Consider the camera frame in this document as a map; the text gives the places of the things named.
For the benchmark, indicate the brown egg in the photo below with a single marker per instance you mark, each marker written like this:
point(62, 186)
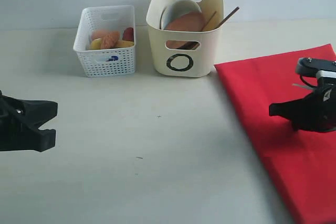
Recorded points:
point(100, 33)

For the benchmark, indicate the round wooden plate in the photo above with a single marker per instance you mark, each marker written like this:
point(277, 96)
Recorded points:
point(191, 22)

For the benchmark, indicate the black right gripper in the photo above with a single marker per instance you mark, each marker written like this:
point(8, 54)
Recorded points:
point(315, 112)

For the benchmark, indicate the breaded fried chicken piece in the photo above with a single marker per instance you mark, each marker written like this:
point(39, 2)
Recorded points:
point(110, 39)

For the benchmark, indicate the red sausage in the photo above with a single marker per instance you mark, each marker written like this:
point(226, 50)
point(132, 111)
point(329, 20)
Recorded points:
point(128, 34)

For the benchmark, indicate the yellow lemon with sticker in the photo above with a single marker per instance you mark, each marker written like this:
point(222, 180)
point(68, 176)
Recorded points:
point(96, 44)

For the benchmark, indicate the blue white milk carton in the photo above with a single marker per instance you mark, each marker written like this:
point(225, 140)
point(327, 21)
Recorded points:
point(108, 58)

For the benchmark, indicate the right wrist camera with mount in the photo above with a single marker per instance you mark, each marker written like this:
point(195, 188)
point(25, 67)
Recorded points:
point(322, 70)

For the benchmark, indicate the red scalloped tablecloth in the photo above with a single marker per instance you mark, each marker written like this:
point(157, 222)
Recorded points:
point(301, 165)

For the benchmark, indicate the cream plastic bin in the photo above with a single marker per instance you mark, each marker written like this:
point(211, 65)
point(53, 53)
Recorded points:
point(185, 63)

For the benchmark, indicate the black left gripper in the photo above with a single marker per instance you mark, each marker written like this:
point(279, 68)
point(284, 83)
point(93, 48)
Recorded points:
point(19, 136)

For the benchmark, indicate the yellow cheese wedge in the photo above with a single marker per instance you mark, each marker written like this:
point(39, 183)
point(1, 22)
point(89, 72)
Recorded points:
point(124, 44)

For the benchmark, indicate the white perforated plastic basket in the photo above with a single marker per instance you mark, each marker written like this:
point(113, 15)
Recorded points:
point(112, 18)

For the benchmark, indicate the pale green ceramic bowl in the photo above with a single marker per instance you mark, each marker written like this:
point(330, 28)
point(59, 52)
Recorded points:
point(177, 9)

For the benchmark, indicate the wooden chopstick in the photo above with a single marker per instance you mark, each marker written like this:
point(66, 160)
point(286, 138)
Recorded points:
point(218, 26)
point(209, 20)

